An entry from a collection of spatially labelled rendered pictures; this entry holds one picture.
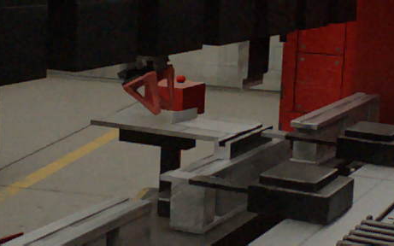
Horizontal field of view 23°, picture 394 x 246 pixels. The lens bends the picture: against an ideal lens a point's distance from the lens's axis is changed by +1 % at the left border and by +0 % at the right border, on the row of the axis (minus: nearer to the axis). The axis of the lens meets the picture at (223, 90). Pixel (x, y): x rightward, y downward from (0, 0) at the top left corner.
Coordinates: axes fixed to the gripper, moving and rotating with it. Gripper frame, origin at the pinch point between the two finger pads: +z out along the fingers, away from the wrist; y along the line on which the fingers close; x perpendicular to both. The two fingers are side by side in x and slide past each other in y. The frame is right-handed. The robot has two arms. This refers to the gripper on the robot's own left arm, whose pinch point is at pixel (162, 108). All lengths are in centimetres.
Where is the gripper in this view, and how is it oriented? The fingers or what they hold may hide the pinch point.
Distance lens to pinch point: 180.9
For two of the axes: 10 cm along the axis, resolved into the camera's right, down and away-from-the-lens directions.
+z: 4.2, 9.1, -0.6
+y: 4.0, -1.2, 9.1
